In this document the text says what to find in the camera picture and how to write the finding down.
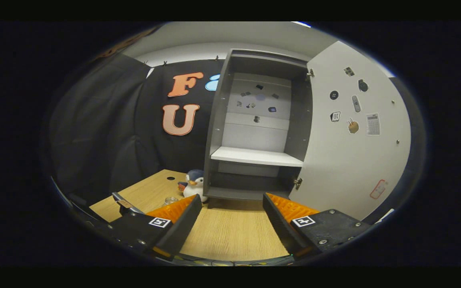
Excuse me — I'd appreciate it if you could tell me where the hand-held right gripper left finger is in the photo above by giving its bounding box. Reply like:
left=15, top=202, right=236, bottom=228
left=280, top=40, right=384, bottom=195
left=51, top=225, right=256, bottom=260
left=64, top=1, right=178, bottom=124
left=108, top=194, right=203, bottom=260

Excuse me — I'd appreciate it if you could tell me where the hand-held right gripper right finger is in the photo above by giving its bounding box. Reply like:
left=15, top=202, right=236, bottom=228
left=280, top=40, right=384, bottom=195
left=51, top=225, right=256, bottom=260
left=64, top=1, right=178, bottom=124
left=263, top=193, right=372, bottom=258

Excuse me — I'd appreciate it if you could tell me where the white cabinet door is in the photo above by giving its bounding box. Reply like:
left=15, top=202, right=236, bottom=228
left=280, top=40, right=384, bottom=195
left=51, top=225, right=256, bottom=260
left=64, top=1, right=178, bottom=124
left=289, top=41, right=412, bottom=222

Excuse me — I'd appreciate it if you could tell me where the white cabinet shelf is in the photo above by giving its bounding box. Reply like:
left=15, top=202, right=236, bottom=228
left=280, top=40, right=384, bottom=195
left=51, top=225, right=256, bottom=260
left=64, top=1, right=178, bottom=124
left=210, top=146, right=304, bottom=168

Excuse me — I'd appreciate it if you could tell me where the gray cabinet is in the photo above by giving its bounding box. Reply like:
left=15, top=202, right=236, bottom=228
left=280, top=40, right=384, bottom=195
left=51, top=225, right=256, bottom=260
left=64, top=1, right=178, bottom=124
left=203, top=49, right=314, bottom=208

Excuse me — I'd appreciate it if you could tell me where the penguin plush toy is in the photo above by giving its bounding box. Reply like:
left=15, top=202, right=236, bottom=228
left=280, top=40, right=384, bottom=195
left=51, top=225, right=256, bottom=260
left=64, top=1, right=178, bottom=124
left=177, top=169, right=208, bottom=203

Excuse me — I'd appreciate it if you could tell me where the black backdrop cloth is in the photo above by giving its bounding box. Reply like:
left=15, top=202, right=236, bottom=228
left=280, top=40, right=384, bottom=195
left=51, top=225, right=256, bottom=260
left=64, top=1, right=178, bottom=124
left=48, top=52, right=427, bottom=224

